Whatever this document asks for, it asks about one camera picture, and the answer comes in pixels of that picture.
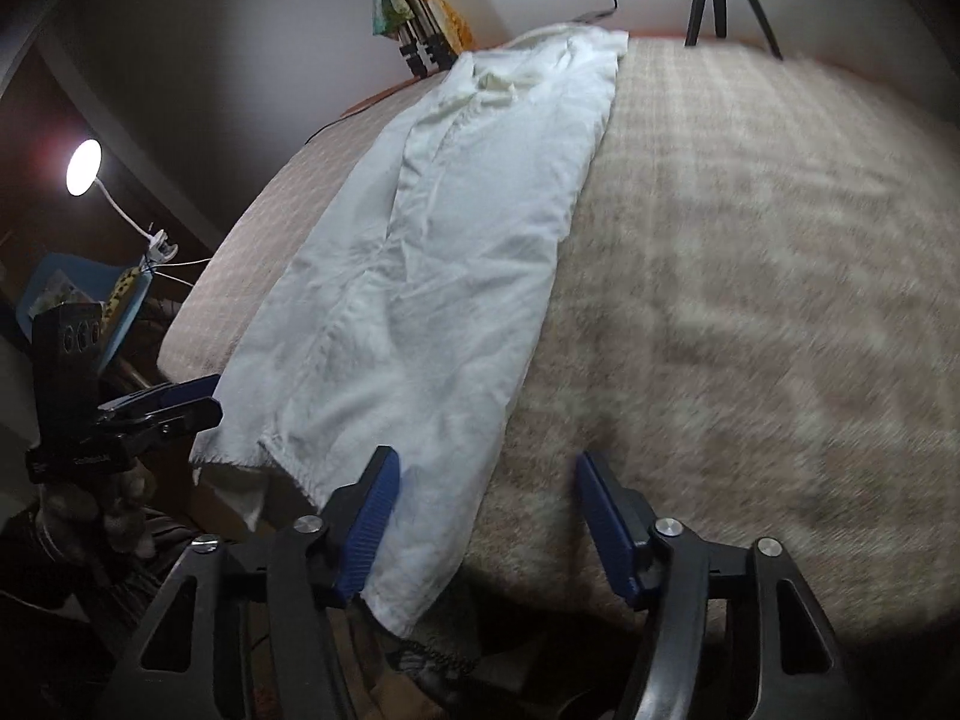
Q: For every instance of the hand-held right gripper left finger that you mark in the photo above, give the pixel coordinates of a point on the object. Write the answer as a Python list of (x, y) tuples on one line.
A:
[(367, 532)]

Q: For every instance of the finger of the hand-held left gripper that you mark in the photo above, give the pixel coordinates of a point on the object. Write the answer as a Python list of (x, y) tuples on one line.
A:
[(180, 418), (180, 390)]

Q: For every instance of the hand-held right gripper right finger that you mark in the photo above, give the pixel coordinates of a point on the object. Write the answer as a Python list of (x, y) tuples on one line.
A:
[(607, 532)]

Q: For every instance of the white garment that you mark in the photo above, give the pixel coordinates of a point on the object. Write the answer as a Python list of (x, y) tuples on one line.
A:
[(420, 277)]

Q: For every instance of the person's left hand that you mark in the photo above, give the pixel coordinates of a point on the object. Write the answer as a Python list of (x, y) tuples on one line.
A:
[(112, 510)]

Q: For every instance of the light blue plastic item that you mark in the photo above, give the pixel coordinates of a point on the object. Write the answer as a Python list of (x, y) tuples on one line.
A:
[(52, 285)]

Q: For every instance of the yellow spotted item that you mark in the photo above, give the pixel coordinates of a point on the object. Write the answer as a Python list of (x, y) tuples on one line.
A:
[(121, 296)]

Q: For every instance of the patterned cloth pile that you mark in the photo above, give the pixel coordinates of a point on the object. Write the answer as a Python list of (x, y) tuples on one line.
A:
[(435, 664)]

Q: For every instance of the white clip lamp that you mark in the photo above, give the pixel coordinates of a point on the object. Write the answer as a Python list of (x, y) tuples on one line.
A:
[(82, 165)]

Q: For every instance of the plaid blanket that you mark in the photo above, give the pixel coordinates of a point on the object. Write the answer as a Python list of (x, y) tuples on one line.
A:
[(750, 315)]

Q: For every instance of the metal tripod legs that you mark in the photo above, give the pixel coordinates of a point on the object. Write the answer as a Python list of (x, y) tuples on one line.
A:
[(424, 37)]

